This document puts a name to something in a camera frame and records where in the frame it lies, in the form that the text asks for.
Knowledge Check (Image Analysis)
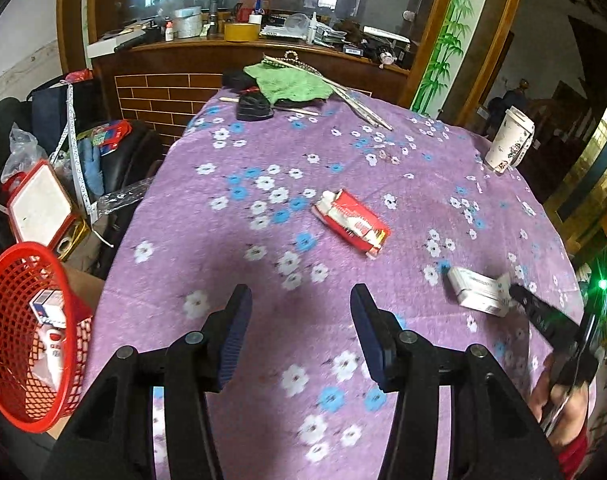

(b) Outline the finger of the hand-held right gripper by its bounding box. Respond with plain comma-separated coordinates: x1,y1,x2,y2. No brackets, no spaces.
508,284,581,356

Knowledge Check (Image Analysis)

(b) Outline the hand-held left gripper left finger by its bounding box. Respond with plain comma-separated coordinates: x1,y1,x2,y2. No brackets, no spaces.
40,284,254,480

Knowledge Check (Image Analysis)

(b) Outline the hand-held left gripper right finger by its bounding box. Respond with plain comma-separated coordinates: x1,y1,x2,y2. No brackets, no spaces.
350,283,564,480

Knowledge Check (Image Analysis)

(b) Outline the small white box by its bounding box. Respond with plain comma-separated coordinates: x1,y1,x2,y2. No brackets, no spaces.
447,266,514,317

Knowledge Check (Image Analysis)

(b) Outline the white plastic bottle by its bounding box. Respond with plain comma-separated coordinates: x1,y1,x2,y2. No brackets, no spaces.
36,325,66,391

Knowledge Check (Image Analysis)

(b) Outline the blue white medicine box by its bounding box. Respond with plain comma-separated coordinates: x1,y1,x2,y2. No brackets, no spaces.
29,290,66,328

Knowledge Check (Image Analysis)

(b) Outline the red plastic basket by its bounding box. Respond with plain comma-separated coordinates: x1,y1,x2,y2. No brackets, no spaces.
0,241,94,433

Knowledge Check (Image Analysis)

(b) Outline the person's right forearm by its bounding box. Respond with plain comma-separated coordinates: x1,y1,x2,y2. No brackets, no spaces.
556,432,591,480

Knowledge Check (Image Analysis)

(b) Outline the person's right hand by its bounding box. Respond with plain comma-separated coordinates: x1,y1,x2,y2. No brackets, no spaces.
528,352,591,453

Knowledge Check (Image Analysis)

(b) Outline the purple floral tablecloth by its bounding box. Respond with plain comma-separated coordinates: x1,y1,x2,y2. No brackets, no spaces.
86,87,587,480

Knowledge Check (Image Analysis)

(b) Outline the red cigarette pack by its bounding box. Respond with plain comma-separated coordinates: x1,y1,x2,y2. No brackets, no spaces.
311,189,390,260

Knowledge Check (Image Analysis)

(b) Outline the brown cardboard box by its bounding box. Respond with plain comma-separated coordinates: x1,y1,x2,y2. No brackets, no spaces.
48,260,106,441

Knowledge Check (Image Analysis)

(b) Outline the white lidded paper cup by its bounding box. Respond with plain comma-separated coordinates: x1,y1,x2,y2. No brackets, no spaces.
484,107,535,173

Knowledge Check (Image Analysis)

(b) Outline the clear plastic sleeve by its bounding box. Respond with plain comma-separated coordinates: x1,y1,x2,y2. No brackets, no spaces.
96,177,156,221

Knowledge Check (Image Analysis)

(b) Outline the black leather chair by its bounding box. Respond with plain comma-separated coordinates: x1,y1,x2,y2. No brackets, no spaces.
98,120,164,201

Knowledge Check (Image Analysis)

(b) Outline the blue cloth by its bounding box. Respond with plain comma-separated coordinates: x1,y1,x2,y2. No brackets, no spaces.
76,137,105,198

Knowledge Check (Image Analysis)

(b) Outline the white measuring tape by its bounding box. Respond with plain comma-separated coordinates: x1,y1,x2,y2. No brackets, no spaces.
48,82,96,221

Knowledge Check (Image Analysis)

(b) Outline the red box with white lid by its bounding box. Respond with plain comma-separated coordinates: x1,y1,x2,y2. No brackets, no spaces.
6,159,81,248

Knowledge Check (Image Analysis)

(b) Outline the black pouch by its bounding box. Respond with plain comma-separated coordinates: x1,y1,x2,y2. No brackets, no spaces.
236,91,275,122

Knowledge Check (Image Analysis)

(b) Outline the red blue packet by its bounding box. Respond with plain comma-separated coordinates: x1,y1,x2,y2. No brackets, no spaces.
76,120,133,153

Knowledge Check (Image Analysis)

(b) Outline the green cloth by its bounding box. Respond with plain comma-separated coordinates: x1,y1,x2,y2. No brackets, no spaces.
243,62,333,103

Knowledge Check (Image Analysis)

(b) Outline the wooden brick-pattern counter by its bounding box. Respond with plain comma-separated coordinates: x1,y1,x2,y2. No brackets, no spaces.
90,40,411,148

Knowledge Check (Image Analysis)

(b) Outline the bamboo painted pillar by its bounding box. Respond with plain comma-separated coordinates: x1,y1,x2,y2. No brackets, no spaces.
411,0,497,121

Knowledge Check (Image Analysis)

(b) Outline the crumpled clear bag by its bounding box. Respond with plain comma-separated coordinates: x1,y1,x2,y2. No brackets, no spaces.
0,122,49,183

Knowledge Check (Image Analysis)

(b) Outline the dark fabric bag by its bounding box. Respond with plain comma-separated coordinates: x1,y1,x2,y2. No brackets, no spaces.
28,77,99,153

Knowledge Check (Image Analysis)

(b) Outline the yellow tape roll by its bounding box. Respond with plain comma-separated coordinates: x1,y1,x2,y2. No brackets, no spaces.
224,22,260,42

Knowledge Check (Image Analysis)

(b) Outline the silver round tin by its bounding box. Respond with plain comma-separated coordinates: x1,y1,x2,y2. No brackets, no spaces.
174,6,203,39

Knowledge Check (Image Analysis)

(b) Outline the bead string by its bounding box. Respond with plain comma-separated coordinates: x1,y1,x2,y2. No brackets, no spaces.
263,52,319,73

